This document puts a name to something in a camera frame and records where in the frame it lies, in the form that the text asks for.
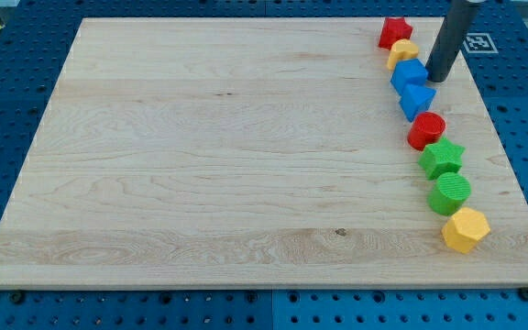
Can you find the yellow hexagon block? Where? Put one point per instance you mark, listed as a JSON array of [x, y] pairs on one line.
[[465, 229]]

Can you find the light wooden board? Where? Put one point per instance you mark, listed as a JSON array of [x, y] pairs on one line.
[[258, 153]]

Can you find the white fiducial marker tag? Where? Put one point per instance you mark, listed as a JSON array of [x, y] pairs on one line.
[[479, 43]]

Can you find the green cylinder block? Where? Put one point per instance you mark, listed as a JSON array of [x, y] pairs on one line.
[[449, 193]]

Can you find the yellow heart block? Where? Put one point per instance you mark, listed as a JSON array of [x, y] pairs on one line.
[[401, 50]]

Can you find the green star block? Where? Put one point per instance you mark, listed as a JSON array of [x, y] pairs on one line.
[[441, 157]]

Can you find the blue cube block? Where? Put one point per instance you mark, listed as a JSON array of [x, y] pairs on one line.
[[408, 72]]

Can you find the red cylinder block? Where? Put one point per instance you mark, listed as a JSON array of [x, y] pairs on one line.
[[426, 129]]

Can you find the red star block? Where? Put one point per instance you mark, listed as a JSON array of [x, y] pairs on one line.
[[394, 29]]

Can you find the blue triangle block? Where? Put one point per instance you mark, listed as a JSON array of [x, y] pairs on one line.
[[416, 99]]

